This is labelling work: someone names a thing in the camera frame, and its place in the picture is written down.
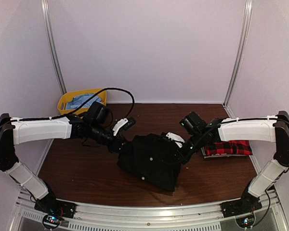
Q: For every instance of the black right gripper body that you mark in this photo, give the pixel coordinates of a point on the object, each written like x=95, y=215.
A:
x=198, y=144

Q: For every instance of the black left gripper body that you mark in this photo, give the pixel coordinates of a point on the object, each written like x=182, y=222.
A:
x=95, y=134

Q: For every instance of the black long sleeve shirt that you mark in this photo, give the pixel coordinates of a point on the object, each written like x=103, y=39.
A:
x=154, y=159

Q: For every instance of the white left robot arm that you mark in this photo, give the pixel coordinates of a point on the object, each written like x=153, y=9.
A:
x=16, y=131

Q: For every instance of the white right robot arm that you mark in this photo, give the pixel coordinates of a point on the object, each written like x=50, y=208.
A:
x=225, y=178

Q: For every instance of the red black plaid shirt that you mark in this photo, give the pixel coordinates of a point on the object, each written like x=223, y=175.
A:
x=228, y=148

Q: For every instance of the light blue shirt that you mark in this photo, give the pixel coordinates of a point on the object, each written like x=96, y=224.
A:
x=80, y=99

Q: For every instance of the right circuit board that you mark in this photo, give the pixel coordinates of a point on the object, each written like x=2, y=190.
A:
x=245, y=222

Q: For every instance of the circuit board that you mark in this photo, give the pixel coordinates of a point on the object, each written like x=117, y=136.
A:
x=245, y=222
x=51, y=221

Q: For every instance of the left circuit board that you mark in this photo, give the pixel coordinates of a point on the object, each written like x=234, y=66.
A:
x=51, y=221

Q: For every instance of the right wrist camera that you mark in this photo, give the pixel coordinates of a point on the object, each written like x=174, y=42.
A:
x=192, y=123

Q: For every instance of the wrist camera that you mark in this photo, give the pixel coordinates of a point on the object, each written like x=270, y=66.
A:
x=192, y=123
x=97, y=115

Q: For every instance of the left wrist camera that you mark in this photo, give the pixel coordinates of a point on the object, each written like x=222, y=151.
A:
x=97, y=115

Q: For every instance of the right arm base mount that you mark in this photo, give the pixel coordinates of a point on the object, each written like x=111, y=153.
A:
x=247, y=203

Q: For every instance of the aluminium right corner post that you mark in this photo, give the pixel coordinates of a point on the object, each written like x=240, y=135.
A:
x=240, y=50

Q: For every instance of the aluminium corner post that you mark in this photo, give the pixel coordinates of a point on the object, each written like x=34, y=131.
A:
x=240, y=50
x=52, y=46

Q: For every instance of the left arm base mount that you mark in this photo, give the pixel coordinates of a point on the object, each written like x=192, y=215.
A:
x=51, y=205

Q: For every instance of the aluminium left corner post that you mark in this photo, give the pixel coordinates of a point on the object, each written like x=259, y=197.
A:
x=52, y=46

